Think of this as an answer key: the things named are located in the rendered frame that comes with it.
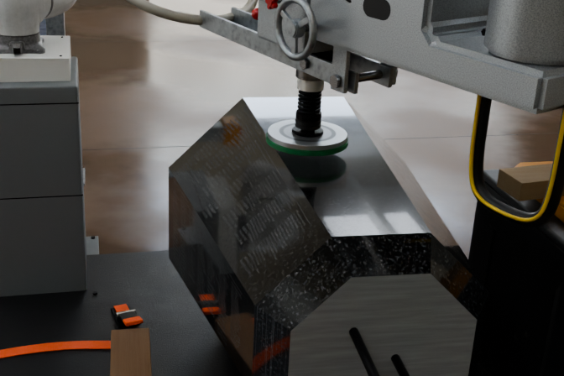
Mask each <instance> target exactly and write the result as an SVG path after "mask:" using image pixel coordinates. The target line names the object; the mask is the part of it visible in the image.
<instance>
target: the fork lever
mask: <svg viewBox="0 0 564 376"><path fill-rule="evenodd" d="M231 13H233V15H234V21H233V22H232V21H229V20H227V19H224V18H221V17H219V16H217V15H215V14H212V13H209V12H207V11H205V10H200V15H201V17H202V25H200V27H201V28H203V29H206V30H208V31H211V32H213V33H214V34H218V35H220V36H222V37H224V38H226V39H230V40H231V41H233V42H235V43H238V44H240V45H243V46H245V47H247V48H249V49H251V50H254V51H257V52H259V53H260V54H263V55H266V56H268V57H270V58H272V59H274V60H277V61H279V62H281V63H284V64H286V65H289V66H291V67H293V68H295V69H297V70H299V71H303V72H305V73H306V74H309V75H311V76H314V77H316V78H318V79H320V80H323V81H325V82H327V83H330V85H331V86H332V88H333V89H336V88H338V87H340V83H341V80H340V78H339V77H338V75H334V76H332V62H330V61H329V60H325V59H322V58H321V57H318V56H316V55H313V54H310V55H309V56H308V57H307V58H306V59H304V60H300V61H296V60H291V59H290V58H288V57H287V56H286V55H285V54H284V53H283V52H282V50H281V49H280V47H279V45H278V44H274V43H271V42H269V41H267V40H264V39H261V38H259V37H258V20H255V19H254V18H253V17H252V14H251V13H249V12H246V11H243V10H242V9H239V8H235V7H232V9H231ZM393 74H394V67H391V66H389V65H386V64H383V63H380V62H378V61H376V60H372V59H369V58H368V57H365V56H362V55H358V54H355V53H353V52H351V55H350V66H349V77H348V88H347V91H349V92H351V93H352V94H357V93H358V83H359V82H363V81H373V82H376V83H378V84H380V85H382V86H386V87H388V88H389V87H392V80H393Z"/></svg>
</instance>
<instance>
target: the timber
mask: <svg viewBox="0 0 564 376"><path fill-rule="evenodd" d="M110 376H152V367H151V351H150V335H149V328H136V329H121V330H111V359H110Z"/></svg>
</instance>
